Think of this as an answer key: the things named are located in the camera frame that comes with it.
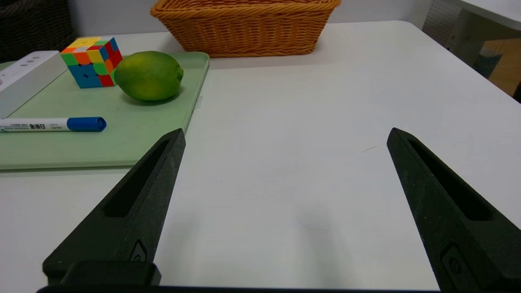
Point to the orange wicker basket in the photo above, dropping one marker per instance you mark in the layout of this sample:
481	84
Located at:
244	32

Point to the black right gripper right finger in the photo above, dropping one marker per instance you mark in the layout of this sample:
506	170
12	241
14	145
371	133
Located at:
456	240

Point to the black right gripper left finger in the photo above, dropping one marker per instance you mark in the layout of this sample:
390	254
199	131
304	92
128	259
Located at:
122	219

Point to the light wooden cabinet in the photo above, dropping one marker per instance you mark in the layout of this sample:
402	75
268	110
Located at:
508	65

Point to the white marker with blue cap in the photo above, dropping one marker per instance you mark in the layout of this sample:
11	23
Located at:
87	124

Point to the colourful puzzle cube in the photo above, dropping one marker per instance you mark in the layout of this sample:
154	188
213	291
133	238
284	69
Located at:
91	65

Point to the light green plastic tray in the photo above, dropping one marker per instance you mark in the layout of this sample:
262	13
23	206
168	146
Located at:
101	142

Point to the dark brown wicker basket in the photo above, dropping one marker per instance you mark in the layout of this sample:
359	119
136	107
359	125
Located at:
32	24

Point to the green lime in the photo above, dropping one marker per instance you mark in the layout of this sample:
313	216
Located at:
148	77

